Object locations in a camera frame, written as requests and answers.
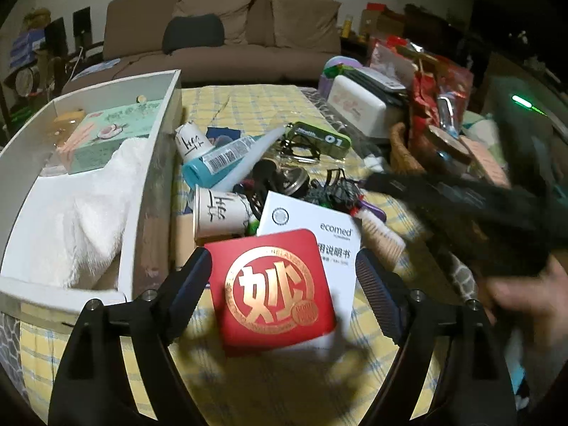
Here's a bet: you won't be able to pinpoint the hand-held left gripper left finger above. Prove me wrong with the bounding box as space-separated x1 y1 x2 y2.
48 246 214 426

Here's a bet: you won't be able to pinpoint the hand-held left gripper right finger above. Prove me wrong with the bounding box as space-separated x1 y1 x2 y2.
355 248 520 426

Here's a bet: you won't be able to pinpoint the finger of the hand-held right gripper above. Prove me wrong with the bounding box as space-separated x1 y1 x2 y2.
421 211 511 271
364 172 504 214

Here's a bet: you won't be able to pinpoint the red square box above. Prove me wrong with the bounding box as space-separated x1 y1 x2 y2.
205 228 337 358

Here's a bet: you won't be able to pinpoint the white storage box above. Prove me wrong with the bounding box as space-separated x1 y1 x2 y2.
0 69 184 316

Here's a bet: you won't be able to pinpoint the clear yellow plastic container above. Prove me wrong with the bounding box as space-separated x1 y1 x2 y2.
53 109 87 143

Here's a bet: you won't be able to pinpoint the person's right hand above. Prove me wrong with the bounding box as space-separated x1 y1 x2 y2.
484 255 568 331

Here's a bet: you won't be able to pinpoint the wicker basket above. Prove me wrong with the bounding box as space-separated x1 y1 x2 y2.
389 122 511 187

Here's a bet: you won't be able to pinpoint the glass jar brown lid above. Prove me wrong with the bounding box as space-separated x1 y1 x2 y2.
426 124 473 169

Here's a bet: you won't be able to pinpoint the pale green cloth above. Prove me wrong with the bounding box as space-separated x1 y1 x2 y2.
461 113 509 174

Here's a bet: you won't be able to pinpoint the pack of cotton swabs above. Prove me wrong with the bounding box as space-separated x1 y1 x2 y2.
355 206 406 262

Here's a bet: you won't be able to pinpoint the purple plastic clip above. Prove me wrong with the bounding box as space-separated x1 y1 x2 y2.
355 200 388 223

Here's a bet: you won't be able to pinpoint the white paper cup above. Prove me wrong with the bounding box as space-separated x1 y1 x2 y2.
193 186 258 242
174 122 210 160

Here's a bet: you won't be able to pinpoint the clear blue packet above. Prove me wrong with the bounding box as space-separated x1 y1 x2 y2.
437 91 458 136

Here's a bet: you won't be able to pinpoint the red snack packet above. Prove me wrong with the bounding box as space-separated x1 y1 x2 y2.
408 60 473 143

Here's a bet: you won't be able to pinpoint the white instruction booklet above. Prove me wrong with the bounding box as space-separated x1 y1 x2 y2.
256 191 367 356

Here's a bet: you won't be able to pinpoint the white tissue box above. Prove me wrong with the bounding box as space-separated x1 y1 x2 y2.
327 75 388 138

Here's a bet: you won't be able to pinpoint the black electronic device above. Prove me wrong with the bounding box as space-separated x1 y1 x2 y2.
350 67 409 107

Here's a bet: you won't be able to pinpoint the green rectangular case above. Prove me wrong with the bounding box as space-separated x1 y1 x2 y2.
282 121 351 160

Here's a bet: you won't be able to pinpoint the white towel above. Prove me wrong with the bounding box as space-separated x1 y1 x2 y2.
0 135 156 289

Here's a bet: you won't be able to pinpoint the blue capped tube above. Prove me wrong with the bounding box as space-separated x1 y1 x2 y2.
183 135 260 188

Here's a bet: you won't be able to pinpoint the round metal lid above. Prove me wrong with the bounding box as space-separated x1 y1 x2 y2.
279 169 310 196

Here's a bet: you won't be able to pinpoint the black round object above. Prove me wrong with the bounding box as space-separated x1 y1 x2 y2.
251 160 285 187

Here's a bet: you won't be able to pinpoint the pink clear packet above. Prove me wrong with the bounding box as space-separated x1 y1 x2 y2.
369 38 419 81

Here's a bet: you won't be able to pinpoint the purple bowl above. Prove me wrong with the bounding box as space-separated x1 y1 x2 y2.
323 55 361 81

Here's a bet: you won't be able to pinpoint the black eyeglasses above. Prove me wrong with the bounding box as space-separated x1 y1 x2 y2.
277 140 322 166

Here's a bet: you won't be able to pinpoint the pale white tube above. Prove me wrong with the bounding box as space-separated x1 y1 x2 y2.
217 126 285 192

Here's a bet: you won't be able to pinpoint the mint green box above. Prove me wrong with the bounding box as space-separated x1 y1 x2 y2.
55 101 161 175

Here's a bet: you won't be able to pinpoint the cardboard box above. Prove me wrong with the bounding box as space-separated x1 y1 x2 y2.
359 4 405 38

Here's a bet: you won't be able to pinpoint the yellow checkered tablecloth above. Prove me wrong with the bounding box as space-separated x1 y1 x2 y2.
20 84 444 426

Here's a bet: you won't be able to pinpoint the brown throw pillow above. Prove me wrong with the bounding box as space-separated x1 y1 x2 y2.
268 0 342 49
173 0 258 45

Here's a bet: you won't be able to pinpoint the brown sofa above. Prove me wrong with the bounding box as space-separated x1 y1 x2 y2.
60 0 342 96

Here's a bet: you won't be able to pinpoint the light blue paper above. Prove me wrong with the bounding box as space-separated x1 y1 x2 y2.
82 59 121 75

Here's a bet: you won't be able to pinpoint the black cushion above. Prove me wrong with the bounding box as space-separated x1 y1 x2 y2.
162 14 225 54

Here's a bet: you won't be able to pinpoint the cluttered storage shelf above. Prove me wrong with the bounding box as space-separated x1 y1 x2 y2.
6 9 60 114

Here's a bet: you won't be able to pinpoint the black chair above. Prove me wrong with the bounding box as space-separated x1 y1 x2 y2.
44 17 67 56
73 6 92 47

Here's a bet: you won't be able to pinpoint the black cable tangle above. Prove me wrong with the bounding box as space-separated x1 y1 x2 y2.
308 169 365 207

